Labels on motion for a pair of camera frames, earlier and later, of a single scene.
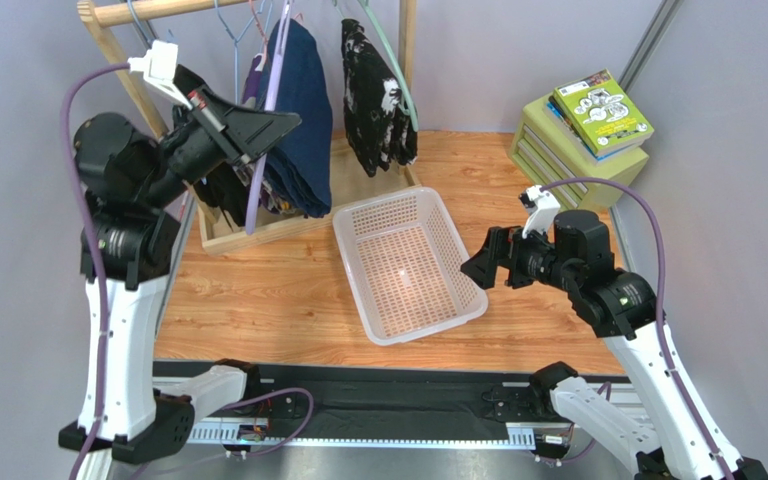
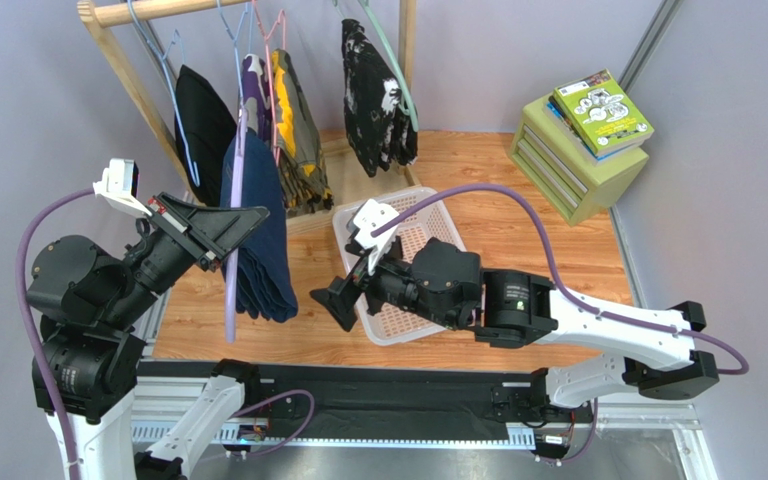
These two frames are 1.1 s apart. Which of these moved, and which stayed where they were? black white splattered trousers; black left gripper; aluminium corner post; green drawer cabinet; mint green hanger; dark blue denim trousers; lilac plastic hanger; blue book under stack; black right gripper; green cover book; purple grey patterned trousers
Moved: black left gripper; lilac plastic hanger; dark blue denim trousers; black right gripper
Stayed: blue book under stack; green drawer cabinet; green cover book; aluminium corner post; black white splattered trousers; mint green hanger; purple grey patterned trousers
